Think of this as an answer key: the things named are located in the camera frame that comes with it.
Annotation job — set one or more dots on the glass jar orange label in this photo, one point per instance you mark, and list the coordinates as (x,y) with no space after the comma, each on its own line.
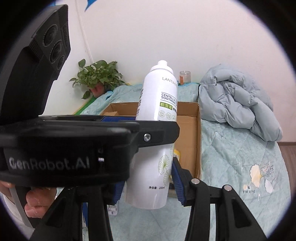
(184,77)

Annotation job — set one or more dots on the light blue puffer jacket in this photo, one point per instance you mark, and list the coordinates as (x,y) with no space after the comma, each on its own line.
(226,95)

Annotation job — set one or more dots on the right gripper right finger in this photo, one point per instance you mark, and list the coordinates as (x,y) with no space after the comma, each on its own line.
(184,184)

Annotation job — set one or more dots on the cardboard tray box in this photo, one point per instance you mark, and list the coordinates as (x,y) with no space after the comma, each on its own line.
(189,140)

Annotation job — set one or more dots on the person's left hand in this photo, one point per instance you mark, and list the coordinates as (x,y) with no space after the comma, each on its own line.
(38,200)

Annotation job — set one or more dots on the white spray bottle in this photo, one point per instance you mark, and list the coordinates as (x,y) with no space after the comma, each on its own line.
(150,170)

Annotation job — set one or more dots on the light green quilted blanket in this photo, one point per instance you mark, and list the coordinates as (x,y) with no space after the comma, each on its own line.
(254,168)

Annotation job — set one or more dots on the potted green plant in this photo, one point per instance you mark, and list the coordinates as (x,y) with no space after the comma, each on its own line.
(99,77)

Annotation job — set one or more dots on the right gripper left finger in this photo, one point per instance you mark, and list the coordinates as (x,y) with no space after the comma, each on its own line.
(117,191)

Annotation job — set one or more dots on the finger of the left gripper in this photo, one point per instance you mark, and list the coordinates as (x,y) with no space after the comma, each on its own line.
(151,132)

